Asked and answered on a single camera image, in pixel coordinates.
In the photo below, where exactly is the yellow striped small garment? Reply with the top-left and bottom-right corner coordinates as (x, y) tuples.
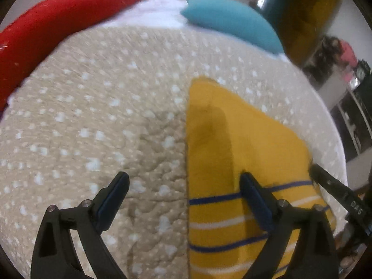
(186, 77), (337, 278)

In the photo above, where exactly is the pink clothes pile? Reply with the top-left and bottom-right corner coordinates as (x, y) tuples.
(339, 40), (358, 69)

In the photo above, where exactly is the red pillow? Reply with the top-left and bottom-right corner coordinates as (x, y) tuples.
(1, 0), (141, 109)

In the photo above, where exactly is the white shelf unit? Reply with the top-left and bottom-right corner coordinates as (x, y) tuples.
(330, 75), (371, 189)

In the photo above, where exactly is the beige dotted bed cover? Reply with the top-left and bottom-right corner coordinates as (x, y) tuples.
(1, 27), (346, 278)

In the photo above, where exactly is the brown wooden door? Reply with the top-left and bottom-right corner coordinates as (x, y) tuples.
(278, 0), (338, 66)

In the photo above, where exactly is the teal pillow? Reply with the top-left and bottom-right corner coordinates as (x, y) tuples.
(181, 0), (284, 54)

